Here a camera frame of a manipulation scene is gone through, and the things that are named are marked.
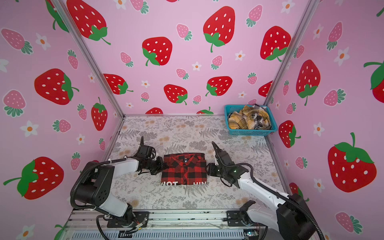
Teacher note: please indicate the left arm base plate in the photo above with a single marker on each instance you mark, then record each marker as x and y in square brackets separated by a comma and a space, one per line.
[130, 220]

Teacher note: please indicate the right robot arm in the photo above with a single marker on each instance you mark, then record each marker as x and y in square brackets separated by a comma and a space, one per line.
[288, 214]

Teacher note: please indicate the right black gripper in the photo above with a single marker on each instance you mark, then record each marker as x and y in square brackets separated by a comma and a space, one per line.
[210, 169]

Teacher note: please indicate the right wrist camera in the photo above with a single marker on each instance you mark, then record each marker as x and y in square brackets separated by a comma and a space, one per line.
[222, 157]

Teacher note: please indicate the red black plaid shirt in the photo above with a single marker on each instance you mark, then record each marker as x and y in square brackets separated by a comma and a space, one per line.
[184, 169]

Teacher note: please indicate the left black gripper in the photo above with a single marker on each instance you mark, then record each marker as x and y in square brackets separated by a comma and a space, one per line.
[162, 165]

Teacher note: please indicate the yellow plaid shirt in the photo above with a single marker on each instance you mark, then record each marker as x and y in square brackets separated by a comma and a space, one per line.
[250, 118]

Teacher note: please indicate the teal plastic basket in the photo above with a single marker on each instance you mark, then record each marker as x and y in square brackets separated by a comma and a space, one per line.
[231, 108]

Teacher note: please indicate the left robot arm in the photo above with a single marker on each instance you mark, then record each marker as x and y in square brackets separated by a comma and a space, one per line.
[92, 190]

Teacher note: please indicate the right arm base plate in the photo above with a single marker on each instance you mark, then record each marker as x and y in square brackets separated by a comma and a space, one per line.
[239, 218]

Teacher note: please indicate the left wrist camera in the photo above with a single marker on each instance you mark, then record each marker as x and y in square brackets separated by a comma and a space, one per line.
[145, 152]

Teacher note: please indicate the aluminium frame rail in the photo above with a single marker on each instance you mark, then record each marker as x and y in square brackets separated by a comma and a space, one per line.
[194, 219]

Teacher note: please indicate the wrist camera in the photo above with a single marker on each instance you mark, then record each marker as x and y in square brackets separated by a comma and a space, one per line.
[222, 157]
[145, 152]

